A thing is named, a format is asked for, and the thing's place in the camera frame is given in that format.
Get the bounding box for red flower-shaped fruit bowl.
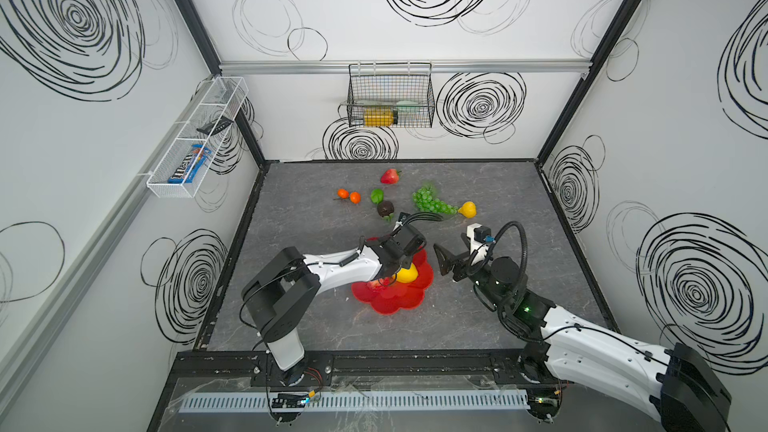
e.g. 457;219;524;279
350;250;434;315

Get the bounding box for yellow sponge in basket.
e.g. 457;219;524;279
363;107;398;127

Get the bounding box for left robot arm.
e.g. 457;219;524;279
241;224;427;384

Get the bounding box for small yellow pear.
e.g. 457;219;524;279
457;201;477;218

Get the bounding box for red strawberry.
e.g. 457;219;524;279
380;168;400;185

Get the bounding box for large yellow lemon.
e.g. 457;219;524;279
396;264;419;284

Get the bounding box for white slotted cable duct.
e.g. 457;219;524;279
179;389;530;413

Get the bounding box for black remote control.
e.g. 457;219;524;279
196;116;233;137

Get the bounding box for aluminium wall rail back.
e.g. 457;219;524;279
220;59;592;75

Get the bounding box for aluminium wall rail left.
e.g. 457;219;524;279
1;75;216;411

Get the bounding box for green lime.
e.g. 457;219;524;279
370;188;384;205

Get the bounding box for white wire wall shelf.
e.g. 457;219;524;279
146;76;248;199

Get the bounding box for dark purple mangosteen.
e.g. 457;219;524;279
376;200;395;221

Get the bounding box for green grape bunch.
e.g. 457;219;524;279
412;184;458;215

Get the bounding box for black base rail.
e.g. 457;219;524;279
173;346;652;388

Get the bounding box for aluminium wall rail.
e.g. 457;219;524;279
220;59;592;75
1;75;216;411

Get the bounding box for red apple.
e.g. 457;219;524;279
367;278;391;289

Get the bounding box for blue candy packet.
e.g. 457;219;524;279
167;144;210;184

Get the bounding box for black wire wall basket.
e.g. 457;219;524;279
343;71;436;129

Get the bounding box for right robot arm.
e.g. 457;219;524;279
434;244;732;431

